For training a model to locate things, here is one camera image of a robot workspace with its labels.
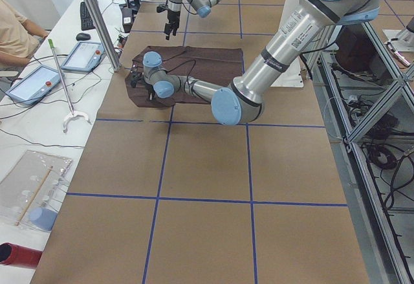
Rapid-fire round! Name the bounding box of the clear plastic bag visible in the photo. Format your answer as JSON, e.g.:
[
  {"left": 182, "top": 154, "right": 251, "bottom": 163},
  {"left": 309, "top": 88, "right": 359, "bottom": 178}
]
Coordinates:
[{"left": 1, "top": 150, "right": 72, "bottom": 232}]

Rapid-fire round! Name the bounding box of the teach pendant tablet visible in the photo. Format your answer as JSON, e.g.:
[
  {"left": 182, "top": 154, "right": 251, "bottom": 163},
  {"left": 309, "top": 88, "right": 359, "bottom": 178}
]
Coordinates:
[
  {"left": 6, "top": 65, "right": 60, "bottom": 105},
  {"left": 61, "top": 41, "right": 105, "bottom": 72}
]

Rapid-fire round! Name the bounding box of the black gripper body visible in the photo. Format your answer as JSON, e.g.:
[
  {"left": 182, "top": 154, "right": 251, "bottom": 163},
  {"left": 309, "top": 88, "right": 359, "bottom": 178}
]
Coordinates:
[
  {"left": 164, "top": 10, "right": 179, "bottom": 35},
  {"left": 145, "top": 84, "right": 155, "bottom": 97}
]

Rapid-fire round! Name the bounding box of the far teach pendant tablet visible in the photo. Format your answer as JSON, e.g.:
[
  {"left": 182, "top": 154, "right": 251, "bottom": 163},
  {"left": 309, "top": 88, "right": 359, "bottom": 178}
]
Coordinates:
[{"left": 61, "top": 41, "right": 105, "bottom": 72}]

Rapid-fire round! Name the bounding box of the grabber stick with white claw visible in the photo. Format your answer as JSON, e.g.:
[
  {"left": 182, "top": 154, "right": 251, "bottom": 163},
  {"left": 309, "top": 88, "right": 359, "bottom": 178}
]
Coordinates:
[{"left": 48, "top": 39, "right": 91, "bottom": 133}]

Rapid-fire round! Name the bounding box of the red cylinder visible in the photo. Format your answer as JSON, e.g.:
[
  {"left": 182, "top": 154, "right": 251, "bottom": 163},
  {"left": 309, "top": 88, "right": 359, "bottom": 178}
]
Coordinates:
[{"left": 1, "top": 243, "right": 43, "bottom": 269}]

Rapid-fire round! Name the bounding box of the person in beige shirt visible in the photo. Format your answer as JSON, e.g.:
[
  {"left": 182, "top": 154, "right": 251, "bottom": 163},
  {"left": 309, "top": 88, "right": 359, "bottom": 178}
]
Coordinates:
[{"left": 1, "top": 0, "right": 49, "bottom": 70}]

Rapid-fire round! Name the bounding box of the black keyboard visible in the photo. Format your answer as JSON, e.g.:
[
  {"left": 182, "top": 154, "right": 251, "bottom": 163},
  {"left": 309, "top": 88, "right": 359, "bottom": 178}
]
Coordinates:
[{"left": 80, "top": 1, "right": 94, "bottom": 31}]

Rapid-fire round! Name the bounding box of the aluminium frame post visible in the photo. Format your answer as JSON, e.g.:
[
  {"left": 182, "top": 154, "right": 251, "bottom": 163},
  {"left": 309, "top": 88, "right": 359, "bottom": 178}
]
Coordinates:
[{"left": 83, "top": 0, "right": 121, "bottom": 72}]

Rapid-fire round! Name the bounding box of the dark brown t-shirt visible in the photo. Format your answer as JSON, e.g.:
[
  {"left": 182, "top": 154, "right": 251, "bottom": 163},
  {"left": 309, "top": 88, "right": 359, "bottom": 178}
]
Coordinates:
[{"left": 125, "top": 46, "right": 243, "bottom": 108}]

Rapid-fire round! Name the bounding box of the near teach pendant tablet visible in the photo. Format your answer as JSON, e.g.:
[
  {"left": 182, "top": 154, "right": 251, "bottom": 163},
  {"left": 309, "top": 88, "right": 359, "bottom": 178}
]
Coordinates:
[{"left": 6, "top": 65, "right": 60, "bottom": 105}]

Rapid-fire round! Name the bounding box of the black computer mouse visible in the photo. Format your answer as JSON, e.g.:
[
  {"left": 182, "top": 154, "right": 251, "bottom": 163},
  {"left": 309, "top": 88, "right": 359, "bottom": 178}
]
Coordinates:
[{"left": 76, "top": 32, "right": 91, "bottom": 41}]

